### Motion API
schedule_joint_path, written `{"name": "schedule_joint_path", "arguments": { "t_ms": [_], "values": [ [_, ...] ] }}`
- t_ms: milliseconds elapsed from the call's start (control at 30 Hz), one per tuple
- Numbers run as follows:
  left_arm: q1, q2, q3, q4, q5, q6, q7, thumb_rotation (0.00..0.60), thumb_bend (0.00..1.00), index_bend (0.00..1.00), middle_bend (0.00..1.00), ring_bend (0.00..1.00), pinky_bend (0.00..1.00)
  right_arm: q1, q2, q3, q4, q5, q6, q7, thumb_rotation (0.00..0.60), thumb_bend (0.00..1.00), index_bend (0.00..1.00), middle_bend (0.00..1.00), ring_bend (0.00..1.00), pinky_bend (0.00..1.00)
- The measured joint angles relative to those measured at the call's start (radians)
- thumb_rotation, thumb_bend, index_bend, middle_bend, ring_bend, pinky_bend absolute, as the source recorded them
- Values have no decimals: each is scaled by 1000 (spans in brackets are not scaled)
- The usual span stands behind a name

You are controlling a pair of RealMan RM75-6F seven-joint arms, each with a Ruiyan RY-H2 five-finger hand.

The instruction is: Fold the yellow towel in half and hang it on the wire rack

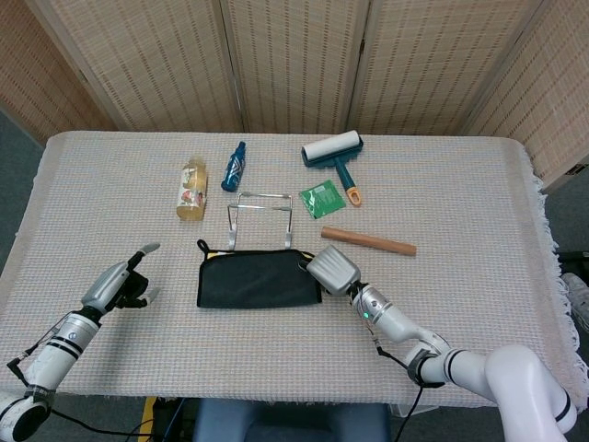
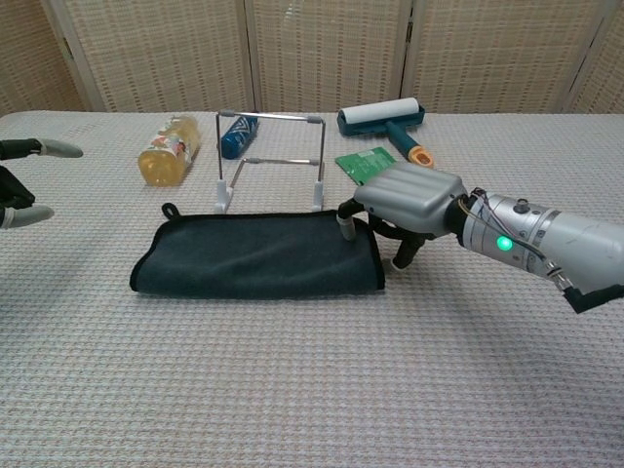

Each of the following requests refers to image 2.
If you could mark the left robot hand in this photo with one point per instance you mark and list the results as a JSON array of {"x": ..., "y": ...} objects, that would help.
[{"x": 14, "y": 197}]

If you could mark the green sachet packet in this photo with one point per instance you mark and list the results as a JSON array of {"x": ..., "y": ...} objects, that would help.
[{"x": 361, "y": 163}]

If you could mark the teal lint roller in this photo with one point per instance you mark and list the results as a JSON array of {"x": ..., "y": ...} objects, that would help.
[{"x": 380, "y": 114}]

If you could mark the metal wire stand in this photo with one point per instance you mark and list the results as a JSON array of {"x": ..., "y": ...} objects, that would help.
[{"x": 222, "y": 195}]

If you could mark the clear bottle with yellow liquid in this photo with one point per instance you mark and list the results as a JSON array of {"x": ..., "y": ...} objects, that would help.
[{"x": 168, "y": 156}]

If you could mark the woven folding screen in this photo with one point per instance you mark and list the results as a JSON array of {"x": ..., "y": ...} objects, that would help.
[{"x": 317, "y": 49}]

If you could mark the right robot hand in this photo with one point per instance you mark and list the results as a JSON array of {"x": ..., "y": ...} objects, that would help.
[{"x": 414, "y": 195}]

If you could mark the blue patterned bottle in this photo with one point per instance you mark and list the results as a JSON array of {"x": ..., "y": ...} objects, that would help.
[{"x": 239, "y": 136}]

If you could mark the yellow cloth with black trim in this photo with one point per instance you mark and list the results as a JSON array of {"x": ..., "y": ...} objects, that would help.
[{"x": 253, "y": 258}]

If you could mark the white woven tablecloth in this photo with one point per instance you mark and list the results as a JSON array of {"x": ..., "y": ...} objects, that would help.
[{"x": 341, "y": 380}]

